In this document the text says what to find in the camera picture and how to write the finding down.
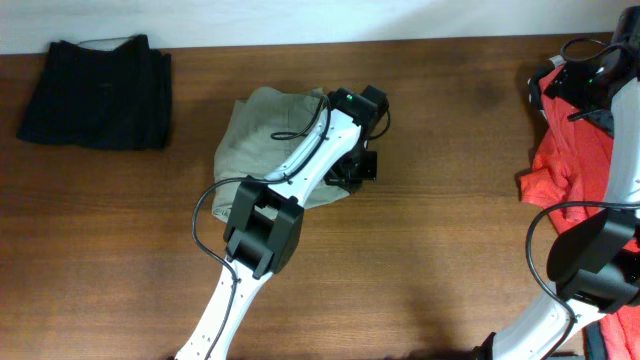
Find folded black garment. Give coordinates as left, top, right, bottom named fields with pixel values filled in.
left=16, top=35, right=173, bottom=150

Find red printed t-shirt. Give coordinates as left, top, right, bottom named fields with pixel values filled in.
left=519, top=95, right=639, bottom=360

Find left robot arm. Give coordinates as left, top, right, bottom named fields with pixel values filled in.
left=175, top=85, right=389, bottom=360

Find khaki shorts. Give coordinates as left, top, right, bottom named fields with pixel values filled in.
left=212, top=87, right=361, bottom=223

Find dark garment under pile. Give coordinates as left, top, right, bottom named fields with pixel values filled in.
left=527, top=63, right=609, bottom=360

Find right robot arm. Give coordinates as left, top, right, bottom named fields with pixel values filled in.
left=472, top=6, right=639, bottom=359

